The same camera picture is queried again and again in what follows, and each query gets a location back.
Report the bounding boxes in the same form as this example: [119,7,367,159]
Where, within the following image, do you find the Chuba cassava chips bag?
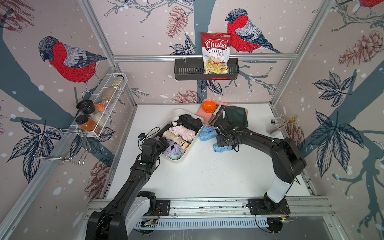
[201,33,232,74]

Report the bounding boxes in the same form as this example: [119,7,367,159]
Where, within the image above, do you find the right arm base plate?
[246,198,291,215]

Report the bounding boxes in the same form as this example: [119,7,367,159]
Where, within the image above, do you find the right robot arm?
[217,120,307,212]

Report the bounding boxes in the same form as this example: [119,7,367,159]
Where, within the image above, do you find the black wire wall basket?
[174,59,240,81]

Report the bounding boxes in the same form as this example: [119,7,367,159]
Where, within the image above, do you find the cream plastic storage box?
[154,109,205,163]

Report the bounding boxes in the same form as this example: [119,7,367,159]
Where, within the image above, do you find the white wire spice rack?
[67,73,127,138]

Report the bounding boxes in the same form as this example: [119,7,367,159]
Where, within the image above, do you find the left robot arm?
[85,137,169,240]

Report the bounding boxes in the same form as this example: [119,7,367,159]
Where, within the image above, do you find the amber jar black lid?
[75,115,97,131]

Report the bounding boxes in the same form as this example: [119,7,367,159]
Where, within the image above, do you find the orange plastic bowl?
[202,101,217,114]

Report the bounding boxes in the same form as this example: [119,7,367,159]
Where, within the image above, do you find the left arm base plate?
[144,200,171,217]

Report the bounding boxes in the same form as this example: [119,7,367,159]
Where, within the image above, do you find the pink umbrella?
[169,122,196,142]

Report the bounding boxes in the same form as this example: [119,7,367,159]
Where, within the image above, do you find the dark green cloth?
[209,105,249,129]

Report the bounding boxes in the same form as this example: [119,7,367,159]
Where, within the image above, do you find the black lid spice jar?
[76,100,96,115]

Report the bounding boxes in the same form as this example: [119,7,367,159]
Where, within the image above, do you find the light blue umbrella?
[199,126,218,142]
[213,144,239,153]

